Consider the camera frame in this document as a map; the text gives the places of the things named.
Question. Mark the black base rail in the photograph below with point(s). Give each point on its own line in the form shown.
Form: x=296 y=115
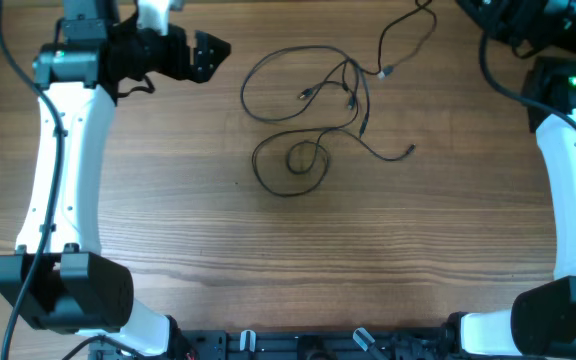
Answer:
x=423 y=343

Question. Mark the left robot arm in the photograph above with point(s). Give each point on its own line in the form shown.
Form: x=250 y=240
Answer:
x=57 y=279

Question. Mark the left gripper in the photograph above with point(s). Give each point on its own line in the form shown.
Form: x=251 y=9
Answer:
x=200 y=71

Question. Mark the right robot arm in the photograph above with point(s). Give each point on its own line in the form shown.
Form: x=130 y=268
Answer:
x=541 y=321

